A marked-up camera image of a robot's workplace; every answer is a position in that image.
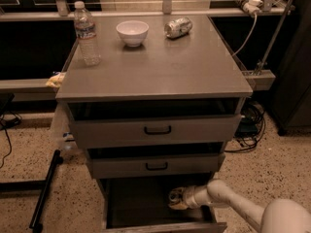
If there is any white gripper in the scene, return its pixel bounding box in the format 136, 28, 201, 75
169, 185, 212, 211

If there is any redbull can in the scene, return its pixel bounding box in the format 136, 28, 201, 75
168, 191, 181, 204

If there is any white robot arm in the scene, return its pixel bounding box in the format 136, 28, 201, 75
168, 179, 311, 233

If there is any middle grey drawer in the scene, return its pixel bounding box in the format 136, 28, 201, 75
86, 153, 225, 179

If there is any bottom grey open drawer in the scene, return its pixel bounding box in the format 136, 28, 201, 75
102, 174, 227, 233

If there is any top grey drawer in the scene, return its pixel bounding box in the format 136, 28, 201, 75
69, 115, 241, 149

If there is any grey metal drawer cabinet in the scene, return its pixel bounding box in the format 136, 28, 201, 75
54, 14, 254, 233

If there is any crushed silver soda can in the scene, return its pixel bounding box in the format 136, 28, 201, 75
164, 17, 192, 39

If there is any clear plastic bag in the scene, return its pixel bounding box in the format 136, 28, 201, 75
51, 104, 84, 155

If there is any black metal stand leg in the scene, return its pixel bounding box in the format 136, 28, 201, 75
0, 150, 63, 233

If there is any white ceramic bowl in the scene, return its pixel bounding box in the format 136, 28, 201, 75
116, 20, 149, 47

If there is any clear plastic water bottle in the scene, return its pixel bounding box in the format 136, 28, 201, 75
74, 1, 101, 66

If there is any white power strip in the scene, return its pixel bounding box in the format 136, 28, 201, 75
233, 0, 262, 17

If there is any black cable bundle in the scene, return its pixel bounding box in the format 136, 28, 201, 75
224, 101, 266, 153

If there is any grey metal rail frame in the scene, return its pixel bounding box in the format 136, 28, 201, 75
0, 0, 300, 103

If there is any black floor cable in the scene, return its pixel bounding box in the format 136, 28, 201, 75
0, 110, 23, 170

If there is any white power cable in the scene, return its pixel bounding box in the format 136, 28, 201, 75
230, 13, 259, 57

